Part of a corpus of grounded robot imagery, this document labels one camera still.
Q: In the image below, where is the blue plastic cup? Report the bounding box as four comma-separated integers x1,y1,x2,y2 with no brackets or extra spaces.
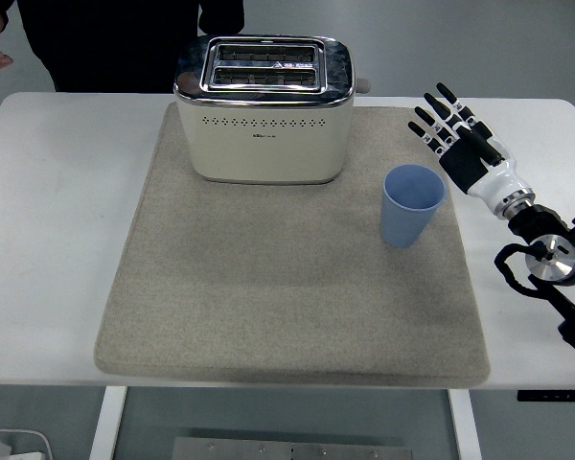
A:
380,164,447,249

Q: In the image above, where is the grey felt mat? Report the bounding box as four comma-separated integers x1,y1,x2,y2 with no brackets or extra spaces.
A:
93,103,492,386

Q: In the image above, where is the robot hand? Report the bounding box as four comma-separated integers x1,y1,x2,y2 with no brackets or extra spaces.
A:
407,81,529,217

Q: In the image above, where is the black table control panel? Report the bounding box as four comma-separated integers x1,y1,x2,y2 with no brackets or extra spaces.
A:
517,390,575,403

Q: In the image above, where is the cream and chrome toaster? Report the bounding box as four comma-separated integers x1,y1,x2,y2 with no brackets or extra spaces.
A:
172,34,372,186

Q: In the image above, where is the white table leg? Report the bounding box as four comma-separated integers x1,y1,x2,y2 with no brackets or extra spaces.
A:
448,388,483,460
88,385,128,460

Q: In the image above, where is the white rounded tray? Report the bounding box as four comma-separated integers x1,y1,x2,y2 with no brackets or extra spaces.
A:
0,428,54,460

